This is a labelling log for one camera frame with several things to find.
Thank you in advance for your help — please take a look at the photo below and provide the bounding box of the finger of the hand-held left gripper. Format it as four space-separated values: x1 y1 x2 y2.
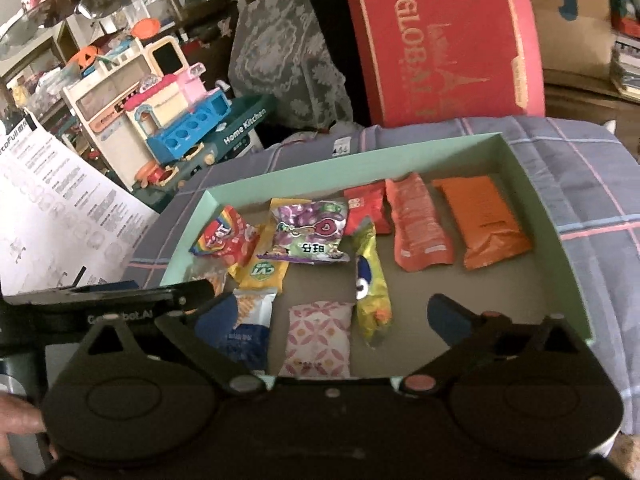
2 281 145 305
142 280 217 312

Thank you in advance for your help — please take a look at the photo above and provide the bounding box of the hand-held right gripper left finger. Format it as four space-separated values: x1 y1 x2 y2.
75 292 268 396

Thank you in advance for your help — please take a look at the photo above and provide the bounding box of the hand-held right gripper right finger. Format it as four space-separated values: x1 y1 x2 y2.
400 294 598 396

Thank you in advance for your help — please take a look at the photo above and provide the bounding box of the clear packet with orange snacks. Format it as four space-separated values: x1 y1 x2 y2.
187 260 231 296

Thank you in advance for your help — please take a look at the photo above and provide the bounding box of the lattice crisps snack packet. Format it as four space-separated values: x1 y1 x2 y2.
220 289 279 376

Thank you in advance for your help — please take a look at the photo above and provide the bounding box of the yellow snack packet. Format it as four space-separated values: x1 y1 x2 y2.
227 225 291 294

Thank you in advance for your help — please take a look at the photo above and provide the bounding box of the rainbow candy packet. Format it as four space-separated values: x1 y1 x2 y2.
189 205 256 269

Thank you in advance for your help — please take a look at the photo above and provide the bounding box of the yellow-green packet with eyes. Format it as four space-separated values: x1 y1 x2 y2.
350 225 394 349

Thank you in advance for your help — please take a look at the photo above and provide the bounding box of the long salmon snack packet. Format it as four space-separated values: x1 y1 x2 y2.
385 171 456 274

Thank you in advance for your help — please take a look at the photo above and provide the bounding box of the orange snack packet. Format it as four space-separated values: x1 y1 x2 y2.
432 175 534 271

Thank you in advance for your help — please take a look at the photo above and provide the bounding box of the pink patterned white packet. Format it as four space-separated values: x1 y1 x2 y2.
277 301 354 379

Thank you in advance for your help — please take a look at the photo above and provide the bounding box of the teal cardboard box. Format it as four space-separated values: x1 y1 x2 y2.
160 132 597 394

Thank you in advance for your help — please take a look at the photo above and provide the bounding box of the purple grape candy packet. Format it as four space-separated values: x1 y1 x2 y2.
265 199 351 264

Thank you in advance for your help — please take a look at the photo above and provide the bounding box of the small red snack packet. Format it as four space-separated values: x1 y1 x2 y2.
344 182 394 236

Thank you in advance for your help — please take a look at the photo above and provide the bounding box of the person's left hand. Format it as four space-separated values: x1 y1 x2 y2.
0 392 57 479

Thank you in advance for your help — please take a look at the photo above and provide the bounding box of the printed instruction sheet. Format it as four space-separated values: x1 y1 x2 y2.
0 115 161 297

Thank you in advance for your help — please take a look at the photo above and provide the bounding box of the blue toy rack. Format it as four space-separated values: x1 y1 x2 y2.
145 87 234 162

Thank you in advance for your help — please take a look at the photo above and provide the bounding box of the cream toy kitchen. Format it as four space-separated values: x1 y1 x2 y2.
62 35 192 192

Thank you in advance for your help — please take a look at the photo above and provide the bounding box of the green toy kitchen box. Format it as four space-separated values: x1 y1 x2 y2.
190 92 279 167

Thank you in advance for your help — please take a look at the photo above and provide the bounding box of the pink toy house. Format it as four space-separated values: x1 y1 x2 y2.
122 62 209 137

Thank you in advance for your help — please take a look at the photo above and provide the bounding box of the orange pumpkin toy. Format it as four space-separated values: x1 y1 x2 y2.
67 47 97 77

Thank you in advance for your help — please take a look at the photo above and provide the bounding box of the grey lace cloth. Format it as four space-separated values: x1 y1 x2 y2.
227 0 354 132

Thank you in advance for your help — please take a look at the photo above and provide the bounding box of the red gift box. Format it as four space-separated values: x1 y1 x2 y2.
342 0 546 129

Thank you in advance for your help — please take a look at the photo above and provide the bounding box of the cardboard box with blue print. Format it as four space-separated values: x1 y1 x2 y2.
520 0 614 79

